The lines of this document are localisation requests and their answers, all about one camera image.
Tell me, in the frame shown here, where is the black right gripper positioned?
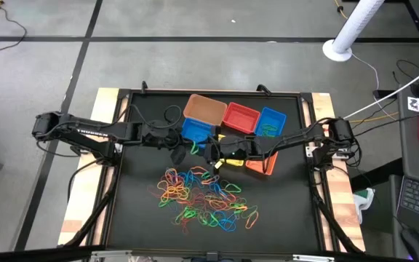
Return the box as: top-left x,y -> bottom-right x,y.
204,135 -> 260,164

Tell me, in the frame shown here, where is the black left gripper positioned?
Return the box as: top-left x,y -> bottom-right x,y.
138,119 -> 188,165

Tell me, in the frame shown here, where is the orange rubber band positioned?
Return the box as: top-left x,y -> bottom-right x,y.
190,165 -> 211,176
204,194 -> 238,212
244,210 -> 260,231

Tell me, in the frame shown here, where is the blue rubber band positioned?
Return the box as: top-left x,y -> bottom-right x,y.
209,212 -> 231,226
183,170 -> 196,188
218,216 -> 237,234

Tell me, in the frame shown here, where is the pile of coloured rubber bands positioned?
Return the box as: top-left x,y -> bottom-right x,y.
200,174 -> 220,186

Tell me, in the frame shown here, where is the yellow plastic basket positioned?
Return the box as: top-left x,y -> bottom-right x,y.
216,133 -> 246,167

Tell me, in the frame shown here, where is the blue plastic basket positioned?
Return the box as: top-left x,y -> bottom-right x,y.
254,106 -> 288,138
180,117 -> 218,146

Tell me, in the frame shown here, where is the peach plastic bin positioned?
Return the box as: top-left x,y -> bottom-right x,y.
183,93 -> 229,127

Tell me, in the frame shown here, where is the red plastic basket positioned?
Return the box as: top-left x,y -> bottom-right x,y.
222,101 -> 262,135

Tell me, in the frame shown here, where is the orange plastic basket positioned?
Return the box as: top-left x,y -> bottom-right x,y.
244,151 -> 279,177

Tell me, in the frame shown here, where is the white green object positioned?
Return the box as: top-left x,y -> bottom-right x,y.
352,186 -> 377,226

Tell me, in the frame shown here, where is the black power adapter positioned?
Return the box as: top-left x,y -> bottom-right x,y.
372,89 -> 399,100

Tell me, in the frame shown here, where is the white pole with round base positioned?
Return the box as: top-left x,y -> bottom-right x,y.
321,0 -> 386,63

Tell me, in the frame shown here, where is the black computer mouse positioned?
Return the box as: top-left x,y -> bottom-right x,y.
399,227 -> 419,262

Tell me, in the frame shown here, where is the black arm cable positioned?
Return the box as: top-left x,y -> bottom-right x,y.
121,103 -> 184,131

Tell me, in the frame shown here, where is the white metal bracket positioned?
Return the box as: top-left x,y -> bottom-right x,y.
292,254 -> 337,262
90,249 -> 133,261

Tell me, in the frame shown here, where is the yellow cable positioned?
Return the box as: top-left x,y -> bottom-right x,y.
347,111 -> 400,124
332,0 -> 349,20

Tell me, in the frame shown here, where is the black frame crossbar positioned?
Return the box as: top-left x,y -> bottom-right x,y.
0,244 -> 419,262

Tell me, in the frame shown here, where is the thin white cable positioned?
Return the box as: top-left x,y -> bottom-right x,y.
350,52 -> 399,122

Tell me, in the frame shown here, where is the thick white cable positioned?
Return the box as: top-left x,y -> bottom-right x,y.
343,57 -> 419,121

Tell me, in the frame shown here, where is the black floor cable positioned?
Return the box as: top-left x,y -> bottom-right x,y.
0,5 -> 28,56

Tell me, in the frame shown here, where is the black coiled cable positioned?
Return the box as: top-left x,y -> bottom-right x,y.
392,59 -> 419,87

